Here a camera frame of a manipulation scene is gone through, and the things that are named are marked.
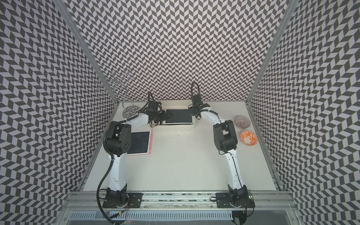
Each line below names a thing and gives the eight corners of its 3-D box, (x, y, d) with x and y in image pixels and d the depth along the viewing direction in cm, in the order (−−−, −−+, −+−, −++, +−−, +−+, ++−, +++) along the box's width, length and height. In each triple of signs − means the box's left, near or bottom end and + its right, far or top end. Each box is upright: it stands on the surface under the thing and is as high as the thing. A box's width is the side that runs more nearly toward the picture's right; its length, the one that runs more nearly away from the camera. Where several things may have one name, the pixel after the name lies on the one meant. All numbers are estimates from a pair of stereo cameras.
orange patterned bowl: (242, 147, 95) (245, 143, 90) (239, 134, 101) (241, 130, 97) (255, 147, 95) (259, 143, 90) (251, 134, 101) (254, 130, 97)
